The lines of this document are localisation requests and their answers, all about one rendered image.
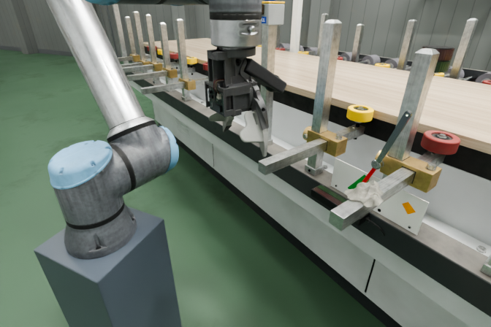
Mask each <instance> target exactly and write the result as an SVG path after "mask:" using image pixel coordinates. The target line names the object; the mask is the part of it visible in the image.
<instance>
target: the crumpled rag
mask: <svg viewBox="0 0 491 327"><path fill-rule="evenodd" d="M345 194H346V195H347V196H348V197H347V198H348V199H351V200H352V201H357V200H358V201H362V203H363V204H364V205H365V206H366V207H371V206H375V205H376V206H378V205H380V203H381V202H383V200H382V198H381V195H383V191H382V190H381V189H380V186H379V184H378V183H377V182H376V181H375V180H372V181H370V182H360V183H358V184H357V186H356V188H354V189H348V190H346V191H345Z"/></svg>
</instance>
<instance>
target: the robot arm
mask: <svg viewBox="0 0 491 327"><path fill-rule="evenodd" d="M46 2H47V4H48V6H49V8H50V10H51V12H52V14H53V17H54V18H55V20H56V22H57V24H58V27H59V28H60V30H61V33H62V34H63V36H64V38H65V40H66V43H67V44H68V46H69V49H70V50H71V52H72V54H73V56H74V58H75V60H76V62H77V65H78V66H79V68H80V71H81V72H82V74H83V76H84V78H85V81H86V82H87V84H88V87H89V89H90V91H91V93H92V95H93V97H94V99H95V101H96V103H97V105H98V107H99V109H100V111H101V113H102V115H103V117H104V119H105V121H106V123H107V125H108V127H109V129H110V131H109V134H108V135H107V141H108V143H109V144H108V143H106V142H104V141H99V140H97V141H94V140H91V141H85V142H79V143H77V144H74V145H70V146H69V147H67V148H64V149H63V150H61V151H59V152H58V153H56V154H55V155H54V156H53V157H52V158H51V159H50V162H49V164H48V172H49V175H50V184H51V185H52V186H53V190H54V191H55V194H56V198H57V199H58V203H59V205H60V208H61V211H62V213H63V216H64V219H65V221H66V230H65V235H64V244H65V247H66V250H67V252H68V253H69V254H70V255H71V256H73V257H75V258H79V259H95V258H101V257H103V256H106V255H109V254H111V253H114V252H115V251H117V250H119V249H121V248H122V247H123V246H124V245H125V244H127V243H128V242H129V241H130V240H131V238H132V237H133V236H134V234H135V232H136V230H137V222H136V218H135V216H134V214H133V212H132V211H131V210H130V209H129V208H128V207H127V206H126V205H125V204H124V200H123V195H125V194H127V193H129V192H131V191H133V190H134V189H136V188H138V187H140V186H142V185H144V184H146V183H147V182H150V181H151V180H154V179H156V178H157V177H160V176H162V175H163V174H166V173H167V172H168V171H169V170H171V169H173V168H174V167H175V165H176V164H177V162H178V158H179V149H178V145H177V144H176V139H175V137H174V136H173V134H172V132H171V131H170V130H169V129H168V128H165V127H163V126H157V125H156V122H155V120H154V119H152V118H148V117H146V116H145V114H144V112H143V110H142V108H141V106H140V104H139V102H138V100H137V97H136V96H135V94H134V91H133V90H132V87H131V86H130V83H129V81H128V79H127V77H126V75H125V73H124V71H123V69H122V66H121V64H120V62H119V60H118V58H117V56H116V54H115V51H114V49H113V47H112V45H111V44H110V41H109V39H108V38H107V35H106V33H105V31H104V29H103V27H102V24H101V23H100V21H99V18H98V16H97V14H96V12H95V10H94V8H93V6H92V4H91V3H94V4H99V5H112V4H169V5H172V6H183V5H209V14H210V39H211V44H212V45H213V46H215V47H217V48H216V49H215V50H207V55H208V80H209V81H205V100H206V107H210V109H211V110H213V111H215V113H213V114H212V115H210V117H209V121H223V132H226V131H227V130H228V129H229V128H230V127H231V126H232V121H233V120H234V119H235V116H238V115H242V112H245V111H247V112H246V113H245V114H244V119H245V128H244V129H243V130H242V131H241V132H240V138H241V140H242V141H243V142H258V143H259V148H260V150H261V153H262V157H265V156H266V155H267V144H268V128H269V123H268V117H267V108H266V106H265V103H264V100H263V98H262V96H261V93H260V89H259V87H258V85H257V83H259V84H260V85H262V86H264V87H265V88H266V89H267V90H268V91H269V92H279V93H283V92H284V90H285V87H286V82H284V81H283V80H282V79H281V78H280V77H279V76H278V75H276V74H273V73H272V72H270V71H269V70H267V69H266V68H264V67H263V66H262V65H260V64H258V63H257V62H256V61H255V60H253V59H252V58H246V57H251V56H254V55H256V47H257V46H259V45H260V44H261V30H262V0H46ZM208 88H209V91H208ZM208 93H209V100H210V101H208ZM251 110H252V111H251Z"/></svg>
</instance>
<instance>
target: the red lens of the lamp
mask: <svg viewBox="0 0 491 327"><path fill-rule="evenodd" d="M454 49H455V48H454ZM454 49H449V50H443V49H436V50H437V51H438V52H439V53H440V55H439V57H438V61H448V60H451V59H452V56H453V53H454Z"/></svg>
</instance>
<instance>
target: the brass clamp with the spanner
mask: <svg viewBox="0 0 491 327"><path fill-rule="evenodd" d="M388 154H389V152H388V153H387V154H386V156H385V157H384V159H383V162H384V166H383V167H381V168H380V172H381V173H383V174H386V175H390V174H391V173H393V172H395V171H397V170H398V169H400V168H402V167H404V168H406V169H409V170H411V171H413V172H415V175H414V178H413V181H412V183H411V184H410V186H411V187H414V188H416V189H418V190H420V191H423V192H425V193H427V192H428V191H430V190H431V189H433V188H434V187H435V186H436V184H437V182H438V178H439V177H440V174H441V170H442V168H440V167H436V171H434V172H433V171H430V170H427V169H426V168H425V167H426V166H427V164H428V163H427V162H424V161H421V160H419V159H417V158H413V157H411V156H409V157H408V158H406V159H404V160H403V161H401V160H398V159H396V158H393V157H391V156H389V155H388Z"/></svg>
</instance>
